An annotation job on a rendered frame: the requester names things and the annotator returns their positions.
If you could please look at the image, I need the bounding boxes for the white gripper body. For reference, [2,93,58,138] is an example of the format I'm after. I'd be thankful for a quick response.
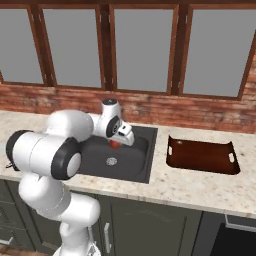
[115,131,136,147]

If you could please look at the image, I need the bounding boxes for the dark grey sink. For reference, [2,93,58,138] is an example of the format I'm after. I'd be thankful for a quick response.
[77,124,159,185]

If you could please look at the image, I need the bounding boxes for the brown wooden tray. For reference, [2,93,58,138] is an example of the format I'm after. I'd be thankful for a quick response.
[165,134,242,176]

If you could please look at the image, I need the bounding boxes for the wooden framed window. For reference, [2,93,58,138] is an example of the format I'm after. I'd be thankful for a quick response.
[0,3,54,88]
[104,3,183,96]
[178,3,256,102]
[31,3,109,91]

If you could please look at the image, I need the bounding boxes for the dark green cupboard door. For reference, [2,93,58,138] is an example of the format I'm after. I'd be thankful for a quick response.
[96,194,203,256]
[0,179,61,254]

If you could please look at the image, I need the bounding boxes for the black dishwasher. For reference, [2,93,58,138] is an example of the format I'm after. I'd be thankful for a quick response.
[191,211,256,256]

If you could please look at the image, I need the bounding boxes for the silver cupboard handle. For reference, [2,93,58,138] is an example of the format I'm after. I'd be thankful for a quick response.
[0,236,15,247]
[102,222,112,255]

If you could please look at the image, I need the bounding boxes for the silver dishwasher handle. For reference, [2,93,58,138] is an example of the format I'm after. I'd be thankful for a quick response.
[224,214,256,233]

